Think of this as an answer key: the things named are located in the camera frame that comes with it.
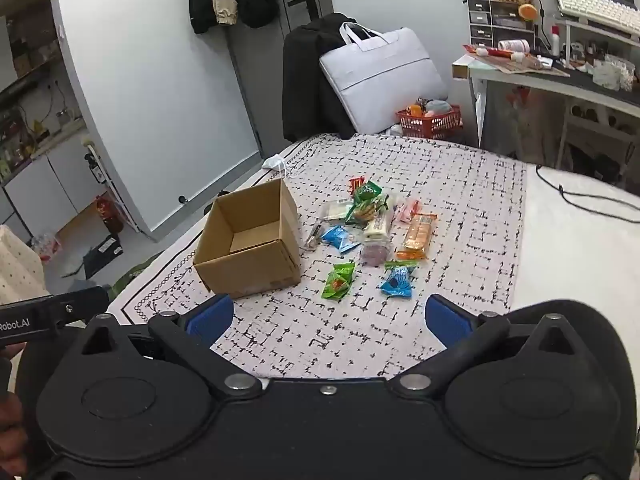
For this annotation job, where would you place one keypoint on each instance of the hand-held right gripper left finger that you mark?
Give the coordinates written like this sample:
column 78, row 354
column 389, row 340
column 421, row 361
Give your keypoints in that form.
column 212, row 317

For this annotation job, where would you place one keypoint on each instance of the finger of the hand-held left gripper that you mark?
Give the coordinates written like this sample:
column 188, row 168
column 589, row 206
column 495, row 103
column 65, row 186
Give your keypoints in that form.
column 85, row 302

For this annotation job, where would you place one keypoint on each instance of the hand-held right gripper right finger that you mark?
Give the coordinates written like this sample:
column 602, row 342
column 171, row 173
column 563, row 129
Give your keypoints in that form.
column 447, row 320

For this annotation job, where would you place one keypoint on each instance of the brown cardboard box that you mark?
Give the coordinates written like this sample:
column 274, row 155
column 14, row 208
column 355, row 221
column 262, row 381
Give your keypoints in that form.
column 250, row 270

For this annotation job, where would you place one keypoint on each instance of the blue green-edged snack packet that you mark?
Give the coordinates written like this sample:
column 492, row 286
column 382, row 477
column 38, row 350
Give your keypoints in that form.
column 397, row 281

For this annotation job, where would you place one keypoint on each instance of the orange cracker packet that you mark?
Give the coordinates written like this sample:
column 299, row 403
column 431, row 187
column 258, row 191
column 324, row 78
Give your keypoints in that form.
column 419, row 236

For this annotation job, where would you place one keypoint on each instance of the purple snack packet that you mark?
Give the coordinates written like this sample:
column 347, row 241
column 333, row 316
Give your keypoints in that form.
column 375, row 253

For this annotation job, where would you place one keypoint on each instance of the long white bread packet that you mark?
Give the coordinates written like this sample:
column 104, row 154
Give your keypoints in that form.
column 378, row 229

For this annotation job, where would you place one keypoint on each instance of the green orange snack packet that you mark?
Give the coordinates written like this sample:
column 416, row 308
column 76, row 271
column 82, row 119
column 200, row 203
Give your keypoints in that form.
column 339, row 281

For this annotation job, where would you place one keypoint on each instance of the pink orange snack packet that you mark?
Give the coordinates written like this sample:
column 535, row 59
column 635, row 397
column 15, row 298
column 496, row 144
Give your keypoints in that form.
column 407, row 210

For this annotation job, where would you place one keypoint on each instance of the dark stick snack packet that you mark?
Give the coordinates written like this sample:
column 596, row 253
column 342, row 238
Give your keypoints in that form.
column 314, row 236

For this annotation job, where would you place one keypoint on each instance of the round bun green packet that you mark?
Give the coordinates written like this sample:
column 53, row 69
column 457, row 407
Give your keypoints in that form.
column 369, row 210

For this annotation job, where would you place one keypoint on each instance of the blue white snack packet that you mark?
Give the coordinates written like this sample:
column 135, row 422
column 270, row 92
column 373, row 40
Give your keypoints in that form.
column 340, row 237

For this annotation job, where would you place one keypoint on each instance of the clear white bread packet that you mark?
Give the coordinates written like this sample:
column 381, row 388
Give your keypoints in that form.
column 337, row 210

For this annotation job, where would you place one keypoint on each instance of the red snack bar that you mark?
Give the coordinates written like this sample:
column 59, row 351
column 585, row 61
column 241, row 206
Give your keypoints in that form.
column 357, row 181

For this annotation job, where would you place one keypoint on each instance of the person's left hand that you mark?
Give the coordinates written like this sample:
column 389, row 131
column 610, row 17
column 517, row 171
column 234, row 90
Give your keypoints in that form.
column 10, row 430

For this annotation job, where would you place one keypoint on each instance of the black flat box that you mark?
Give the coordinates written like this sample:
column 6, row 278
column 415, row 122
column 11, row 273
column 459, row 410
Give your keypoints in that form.
column 102, row 251

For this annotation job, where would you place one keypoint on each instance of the cream dotted cloth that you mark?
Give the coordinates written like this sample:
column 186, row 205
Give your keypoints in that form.
column 15, row 265

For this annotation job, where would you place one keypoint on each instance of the clear plastic bag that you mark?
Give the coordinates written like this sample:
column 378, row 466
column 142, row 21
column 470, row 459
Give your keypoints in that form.
column 47, row 247

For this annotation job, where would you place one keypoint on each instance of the red jar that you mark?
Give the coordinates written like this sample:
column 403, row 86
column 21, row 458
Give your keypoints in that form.
column 107, row 212

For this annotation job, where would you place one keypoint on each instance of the white kitchen cabinet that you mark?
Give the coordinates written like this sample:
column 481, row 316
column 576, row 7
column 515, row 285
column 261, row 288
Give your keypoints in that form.
column 50, row 180

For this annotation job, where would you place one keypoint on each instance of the black white printed blanket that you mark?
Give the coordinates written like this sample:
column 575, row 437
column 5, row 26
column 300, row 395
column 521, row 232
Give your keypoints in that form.
column 450, row 185

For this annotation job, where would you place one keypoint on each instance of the white bed sheet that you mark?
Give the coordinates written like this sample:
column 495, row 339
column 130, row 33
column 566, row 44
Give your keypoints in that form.
column 575, row 260

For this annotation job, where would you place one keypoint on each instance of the white face mask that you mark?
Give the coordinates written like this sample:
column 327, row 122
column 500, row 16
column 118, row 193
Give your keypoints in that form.
column 272, row 162

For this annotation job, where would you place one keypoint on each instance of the red plastic basket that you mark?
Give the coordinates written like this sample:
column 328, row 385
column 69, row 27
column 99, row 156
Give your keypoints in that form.
column 432, row 122

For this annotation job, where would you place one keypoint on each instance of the white shelf unit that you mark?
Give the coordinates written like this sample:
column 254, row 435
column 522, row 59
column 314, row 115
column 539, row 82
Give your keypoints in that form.
column 525, row 80

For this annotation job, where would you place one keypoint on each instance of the grey laptop bag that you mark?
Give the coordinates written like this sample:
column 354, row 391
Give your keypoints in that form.
column 380, row 75

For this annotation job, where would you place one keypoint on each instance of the black jacket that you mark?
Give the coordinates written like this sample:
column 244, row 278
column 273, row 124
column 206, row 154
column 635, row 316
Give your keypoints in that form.
column 305, row 75

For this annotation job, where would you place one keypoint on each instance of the brown desk mat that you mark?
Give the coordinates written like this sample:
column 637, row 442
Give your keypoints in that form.
column 515, row 64

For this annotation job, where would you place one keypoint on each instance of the white bottle red cap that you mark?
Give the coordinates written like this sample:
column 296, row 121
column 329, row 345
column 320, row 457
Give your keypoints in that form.
column 555, row 39

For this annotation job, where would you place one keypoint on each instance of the grey drawer organiser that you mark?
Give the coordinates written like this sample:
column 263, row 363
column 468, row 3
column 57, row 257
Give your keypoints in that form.
column 492, row 22

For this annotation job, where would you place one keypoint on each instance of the white monitor riser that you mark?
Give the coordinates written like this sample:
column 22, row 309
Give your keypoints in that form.
column 600, row 29

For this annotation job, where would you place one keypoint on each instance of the white keyboard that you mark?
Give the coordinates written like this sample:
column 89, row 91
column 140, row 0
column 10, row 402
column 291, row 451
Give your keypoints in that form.
column 595, row 6

